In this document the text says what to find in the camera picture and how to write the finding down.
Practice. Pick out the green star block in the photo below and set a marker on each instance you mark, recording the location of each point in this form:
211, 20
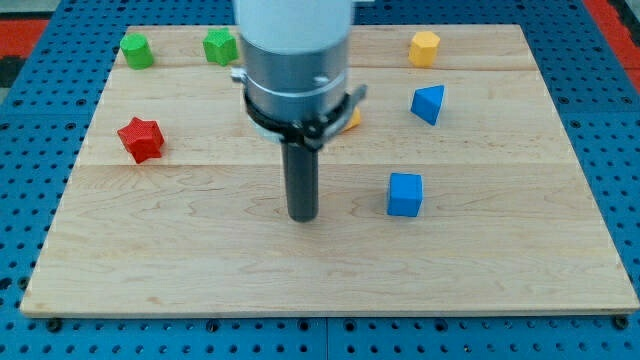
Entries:
220, 46

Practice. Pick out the yellow hexagon block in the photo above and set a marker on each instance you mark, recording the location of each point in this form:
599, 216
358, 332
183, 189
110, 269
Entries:
423, 48

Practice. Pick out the red star block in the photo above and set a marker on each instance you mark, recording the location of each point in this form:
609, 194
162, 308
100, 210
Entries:
143, 139

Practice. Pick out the blue cube block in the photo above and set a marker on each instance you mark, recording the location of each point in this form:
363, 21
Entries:
404, 194

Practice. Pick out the orange block behind arm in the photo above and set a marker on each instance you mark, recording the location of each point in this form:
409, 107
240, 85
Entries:
354, 121

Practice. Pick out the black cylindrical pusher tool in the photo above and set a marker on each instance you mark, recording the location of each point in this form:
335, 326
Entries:
300, 168

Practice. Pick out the wooden board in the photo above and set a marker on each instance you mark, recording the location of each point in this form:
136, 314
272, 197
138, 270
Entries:
507, 227

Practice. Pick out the blue triangle block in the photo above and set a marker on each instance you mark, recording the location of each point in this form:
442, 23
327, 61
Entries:
427, 103

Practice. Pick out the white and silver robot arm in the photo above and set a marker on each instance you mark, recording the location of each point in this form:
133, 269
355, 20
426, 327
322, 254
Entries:
295, 71

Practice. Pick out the green cylinder block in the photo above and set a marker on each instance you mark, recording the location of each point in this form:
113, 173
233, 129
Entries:
137, 51

